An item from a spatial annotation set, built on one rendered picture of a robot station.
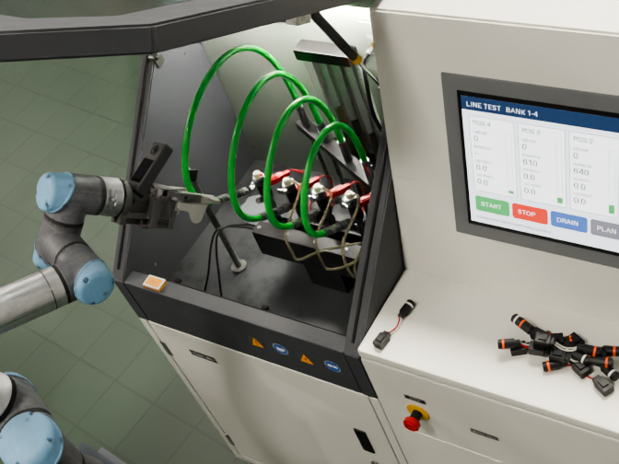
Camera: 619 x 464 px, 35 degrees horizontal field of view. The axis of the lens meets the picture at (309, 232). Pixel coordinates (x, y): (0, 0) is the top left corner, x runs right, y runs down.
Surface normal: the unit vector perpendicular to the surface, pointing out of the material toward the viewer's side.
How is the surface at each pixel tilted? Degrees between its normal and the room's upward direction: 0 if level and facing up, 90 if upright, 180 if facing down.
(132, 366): 0
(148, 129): 90
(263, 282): 0
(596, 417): 0
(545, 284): 76
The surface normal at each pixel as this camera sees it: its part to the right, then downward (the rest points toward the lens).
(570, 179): -0.54, 0.56
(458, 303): -0.29, -0.65
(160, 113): 0.82, 0.21
